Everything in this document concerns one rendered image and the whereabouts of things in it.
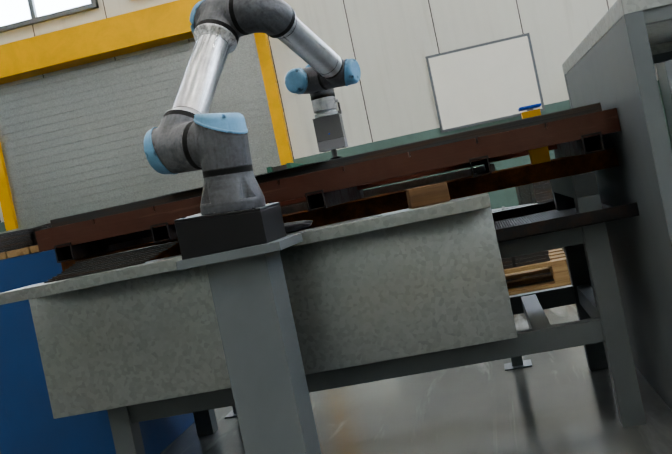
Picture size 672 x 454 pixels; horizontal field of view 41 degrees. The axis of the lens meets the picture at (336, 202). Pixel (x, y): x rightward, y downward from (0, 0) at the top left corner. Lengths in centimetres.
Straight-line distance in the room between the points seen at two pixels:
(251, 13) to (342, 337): 87
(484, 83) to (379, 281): 853
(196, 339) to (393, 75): 860
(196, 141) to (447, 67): 886
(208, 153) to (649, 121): 98
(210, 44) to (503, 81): 864
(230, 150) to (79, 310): 78
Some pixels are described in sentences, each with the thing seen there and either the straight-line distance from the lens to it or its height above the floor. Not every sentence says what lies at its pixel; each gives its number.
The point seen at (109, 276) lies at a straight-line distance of 236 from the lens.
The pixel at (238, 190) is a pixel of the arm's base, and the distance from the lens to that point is 202.
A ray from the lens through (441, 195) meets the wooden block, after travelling 226.
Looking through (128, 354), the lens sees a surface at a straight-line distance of 255.
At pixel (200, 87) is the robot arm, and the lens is 222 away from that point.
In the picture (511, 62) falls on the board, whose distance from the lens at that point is 1082.
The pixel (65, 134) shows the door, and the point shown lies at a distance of 1196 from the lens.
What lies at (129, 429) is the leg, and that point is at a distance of 271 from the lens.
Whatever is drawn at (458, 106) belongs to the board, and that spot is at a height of 150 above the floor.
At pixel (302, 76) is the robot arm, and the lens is 263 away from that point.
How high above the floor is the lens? 75
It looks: level
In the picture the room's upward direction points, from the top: 12 degrees counter-clockwise
